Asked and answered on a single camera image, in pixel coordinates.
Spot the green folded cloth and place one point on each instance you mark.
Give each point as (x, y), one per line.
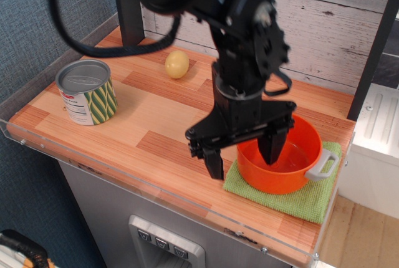
(309, 203)

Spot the clear acrylic edge guard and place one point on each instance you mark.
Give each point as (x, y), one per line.
(161, 169)

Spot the orange pot with grey handles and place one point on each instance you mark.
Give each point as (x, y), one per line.
(302, 159)

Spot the dark right upright post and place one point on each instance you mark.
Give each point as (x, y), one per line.
(376, 51)

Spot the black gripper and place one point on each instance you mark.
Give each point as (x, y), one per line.
(237, 119)

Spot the orange object bottom left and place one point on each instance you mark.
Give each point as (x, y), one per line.
(38, 263)

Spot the dark upright post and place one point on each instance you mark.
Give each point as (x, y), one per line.
(376, 51)
(131, 22)

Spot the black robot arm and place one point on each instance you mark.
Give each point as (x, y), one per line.
(251, 48)

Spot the white ribbed appliance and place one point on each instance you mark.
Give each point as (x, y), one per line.
(370, 173)

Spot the green striped tin can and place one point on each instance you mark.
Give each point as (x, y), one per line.
(86, 88)

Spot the silver cabinet with dispenser panel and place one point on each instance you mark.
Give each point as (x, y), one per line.
(132, 230)

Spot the dark left upright post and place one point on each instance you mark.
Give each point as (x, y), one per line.
(131, 22)

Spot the yellow potato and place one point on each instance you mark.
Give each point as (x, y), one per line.
(177, 64)

